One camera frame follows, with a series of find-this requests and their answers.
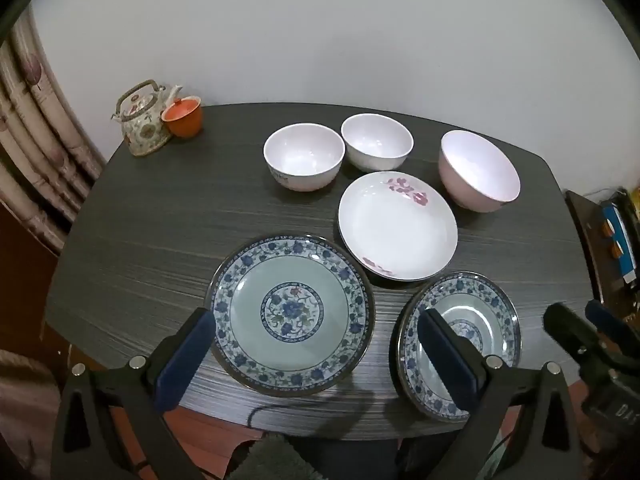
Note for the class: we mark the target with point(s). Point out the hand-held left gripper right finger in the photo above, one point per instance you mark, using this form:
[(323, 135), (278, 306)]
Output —
[(450, 360)]

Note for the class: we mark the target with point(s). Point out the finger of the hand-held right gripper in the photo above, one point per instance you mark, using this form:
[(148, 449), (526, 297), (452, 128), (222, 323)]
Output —
[(565, 322), (610, 327)]

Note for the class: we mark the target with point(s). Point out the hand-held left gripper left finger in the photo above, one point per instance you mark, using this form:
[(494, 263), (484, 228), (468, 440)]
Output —
[(185, 360)]

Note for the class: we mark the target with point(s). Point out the small blue floral plate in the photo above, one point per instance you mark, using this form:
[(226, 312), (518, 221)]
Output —
[(480, 320)]

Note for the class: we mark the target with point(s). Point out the large blue floral plate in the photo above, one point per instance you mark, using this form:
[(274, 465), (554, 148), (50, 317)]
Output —
[(292, 310)]

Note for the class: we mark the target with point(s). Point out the white plate with pink roses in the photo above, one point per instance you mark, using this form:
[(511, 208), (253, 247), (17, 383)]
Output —
[(397, 230)]

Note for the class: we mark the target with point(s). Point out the large pink bowl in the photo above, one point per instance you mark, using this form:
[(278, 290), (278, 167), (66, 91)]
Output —
[(480, 170)]

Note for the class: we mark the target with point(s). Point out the white bowl with blue base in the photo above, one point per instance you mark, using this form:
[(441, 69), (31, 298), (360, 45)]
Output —
[(377, 140)]

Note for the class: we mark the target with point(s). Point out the white bowl with pink base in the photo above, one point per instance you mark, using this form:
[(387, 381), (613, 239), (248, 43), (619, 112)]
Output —
[(305, 155)]

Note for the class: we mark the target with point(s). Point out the dark side cabinet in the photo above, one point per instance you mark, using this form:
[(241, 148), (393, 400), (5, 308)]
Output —
[(585, 240)]

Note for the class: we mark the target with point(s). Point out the blue and orange box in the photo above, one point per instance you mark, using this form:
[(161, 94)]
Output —
[(617, 240)]

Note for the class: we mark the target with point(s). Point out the grey fleece clothing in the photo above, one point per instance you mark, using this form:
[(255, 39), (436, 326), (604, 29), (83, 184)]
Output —
[(265, 460)]

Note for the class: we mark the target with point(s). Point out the pink cushion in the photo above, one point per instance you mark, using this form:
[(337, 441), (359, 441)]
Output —
[(20, 400)]

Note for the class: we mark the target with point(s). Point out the brown wooden cabinet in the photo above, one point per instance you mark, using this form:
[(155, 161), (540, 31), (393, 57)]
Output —
[(25, 285)]

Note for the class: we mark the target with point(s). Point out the floral ceramic teapot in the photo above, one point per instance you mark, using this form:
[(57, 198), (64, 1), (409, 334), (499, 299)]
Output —
[(145, 130)]

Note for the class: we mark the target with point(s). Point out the orange lidded tea cup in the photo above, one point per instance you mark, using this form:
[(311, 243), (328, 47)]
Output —
[(185, 120)]

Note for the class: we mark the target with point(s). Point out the beige patterned curtain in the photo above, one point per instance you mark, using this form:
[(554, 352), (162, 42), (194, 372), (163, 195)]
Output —
[(35, 150)]

